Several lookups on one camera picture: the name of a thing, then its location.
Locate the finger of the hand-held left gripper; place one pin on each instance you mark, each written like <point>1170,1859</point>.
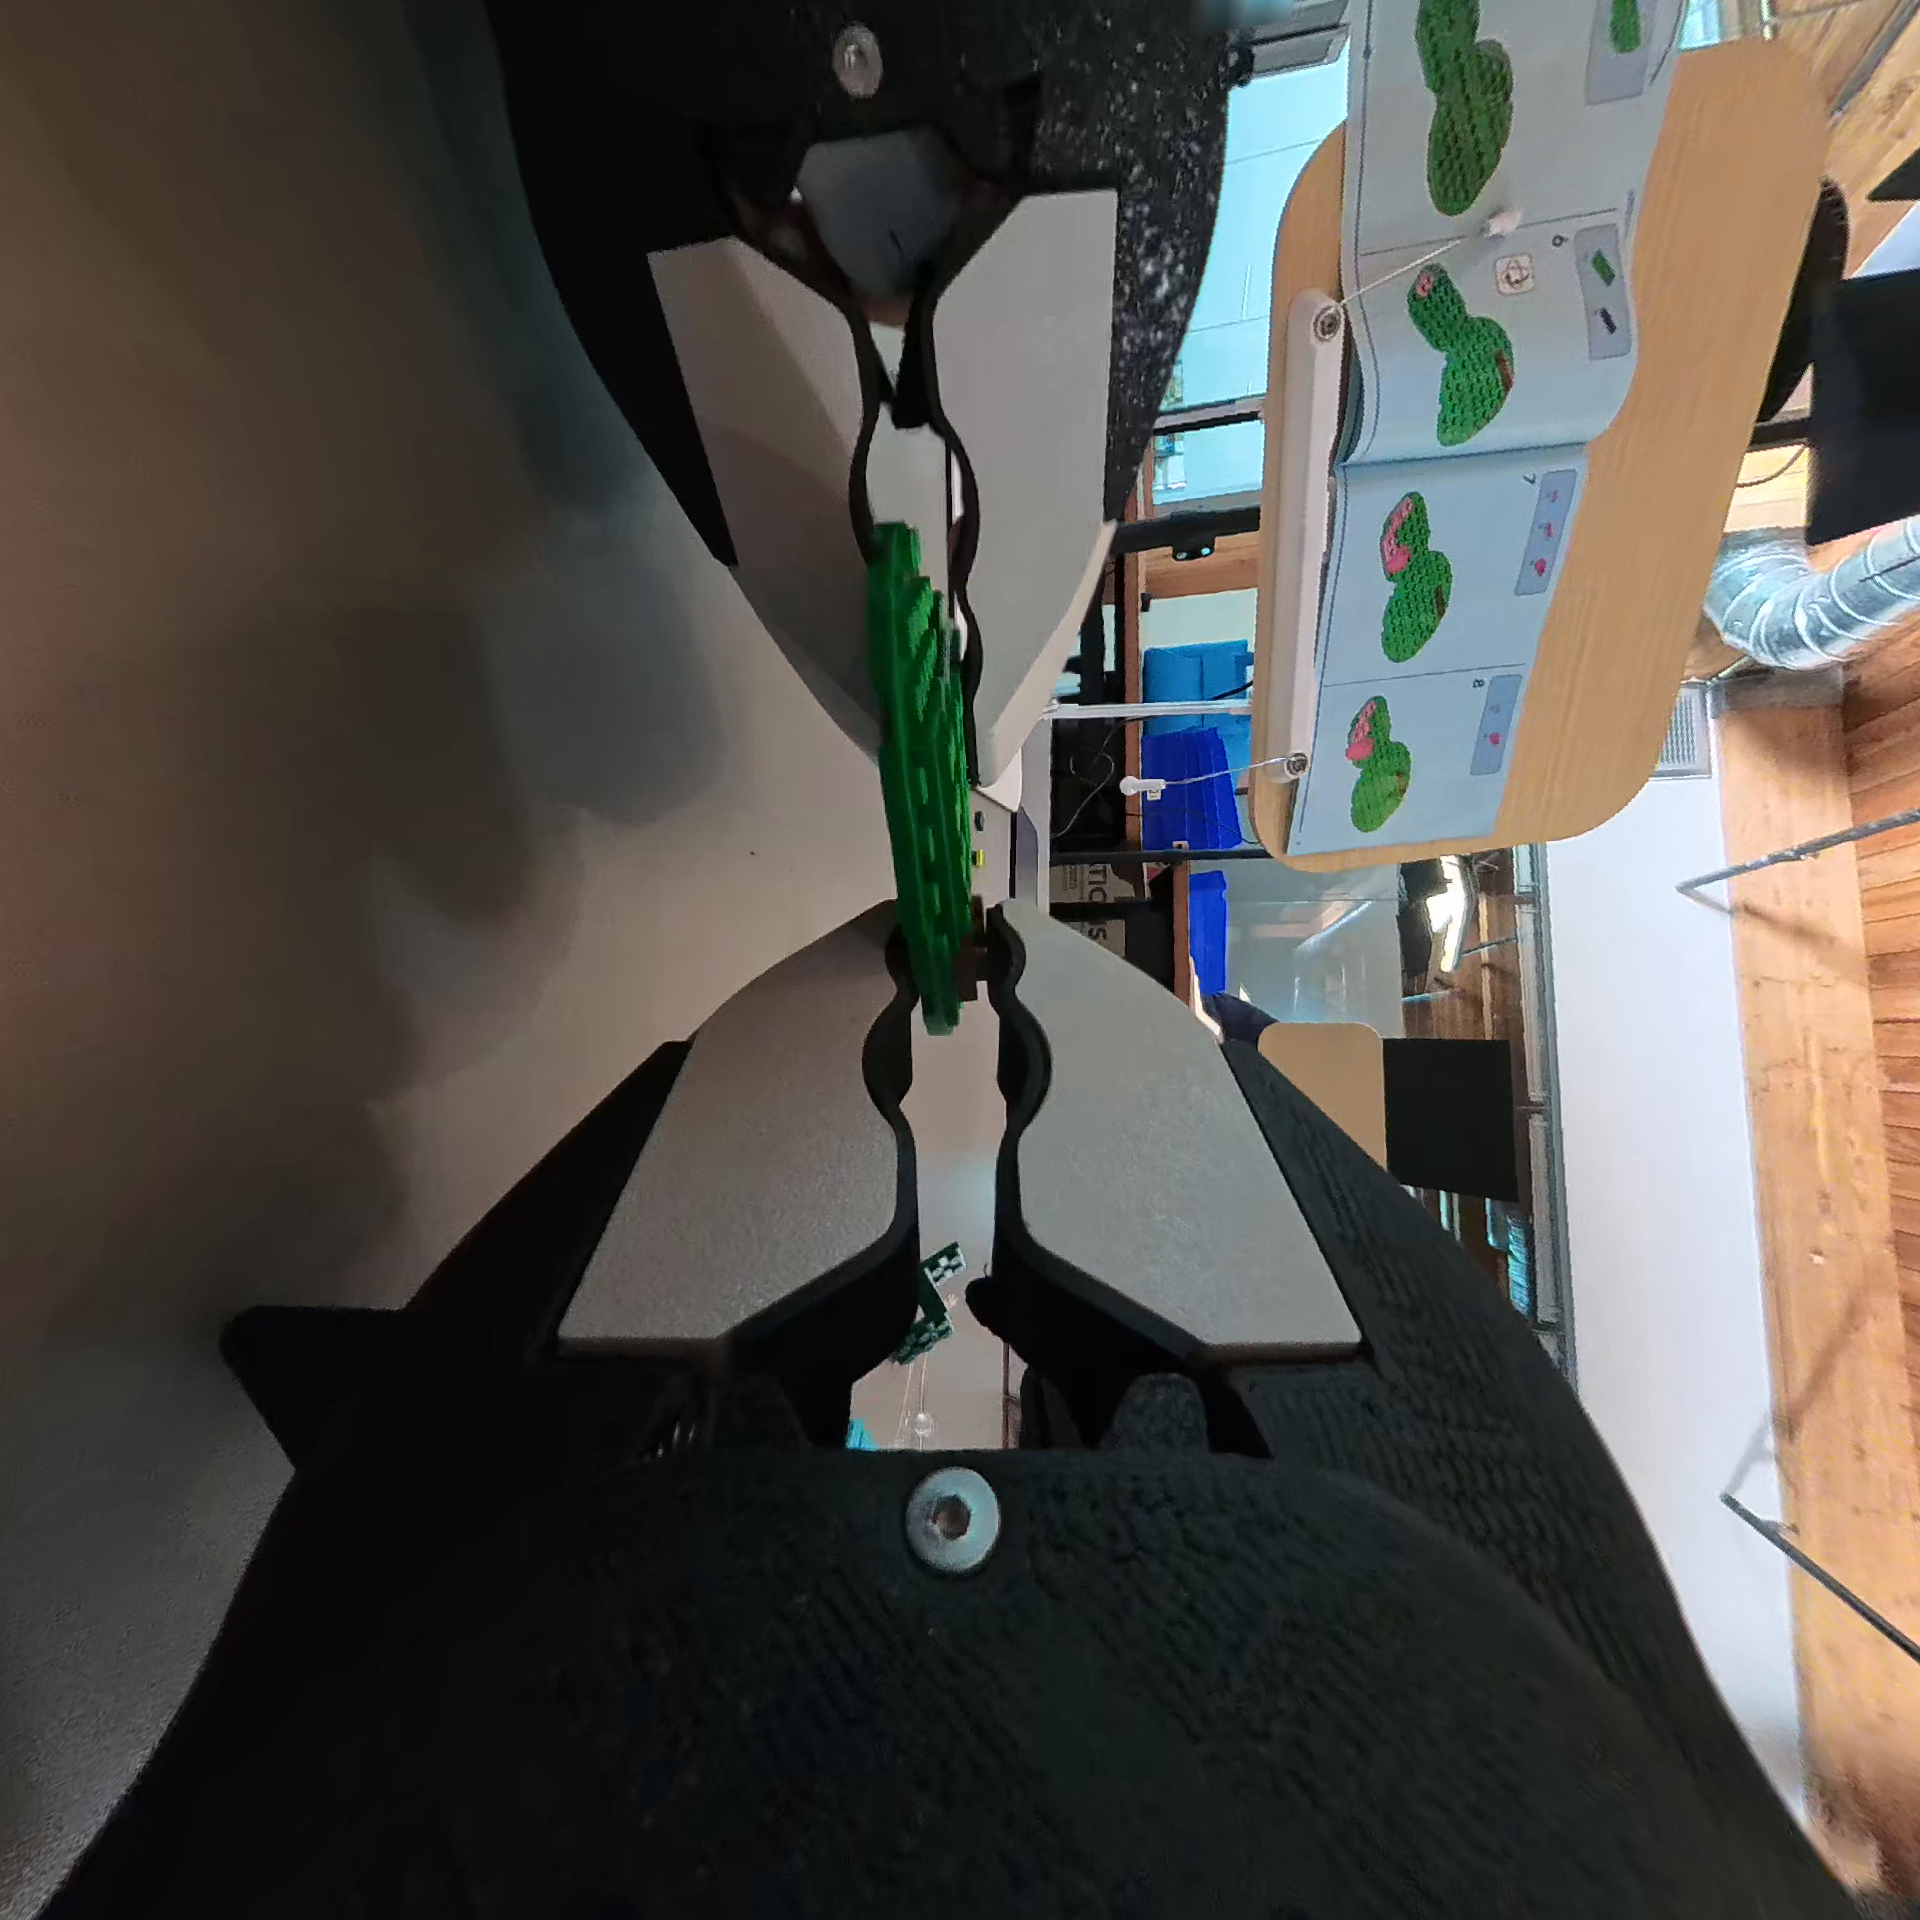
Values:
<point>793,452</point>
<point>1041,452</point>

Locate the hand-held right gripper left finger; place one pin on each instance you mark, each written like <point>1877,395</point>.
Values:
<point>737,1185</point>

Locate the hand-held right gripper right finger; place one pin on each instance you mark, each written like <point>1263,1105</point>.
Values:
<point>1170,1185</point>

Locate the dark green lego plate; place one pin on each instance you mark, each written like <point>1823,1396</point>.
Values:
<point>922,748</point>

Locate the lego instruction booklet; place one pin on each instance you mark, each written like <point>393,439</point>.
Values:
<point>1476,644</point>

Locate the small wooden board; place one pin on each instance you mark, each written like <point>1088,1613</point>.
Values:
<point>1319,1088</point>

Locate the black monitor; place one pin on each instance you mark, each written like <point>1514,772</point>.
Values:
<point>1447,1117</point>

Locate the cardboard box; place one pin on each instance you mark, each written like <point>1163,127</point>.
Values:
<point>1094,907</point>

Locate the blue storage bins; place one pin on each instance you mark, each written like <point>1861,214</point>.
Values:
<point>1192,748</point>

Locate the wooden booklet stand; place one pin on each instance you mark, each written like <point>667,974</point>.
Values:
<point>1688,452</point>

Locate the black ceiling pipe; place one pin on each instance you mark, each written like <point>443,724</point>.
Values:
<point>1823,1576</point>
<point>1801,857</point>

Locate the black panel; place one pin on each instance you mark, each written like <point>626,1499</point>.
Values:
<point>1869,420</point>

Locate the wall vent grille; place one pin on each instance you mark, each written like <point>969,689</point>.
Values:
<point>1682,731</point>

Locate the silver ventilation duct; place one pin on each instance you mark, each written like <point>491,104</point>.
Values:
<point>1785,597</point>

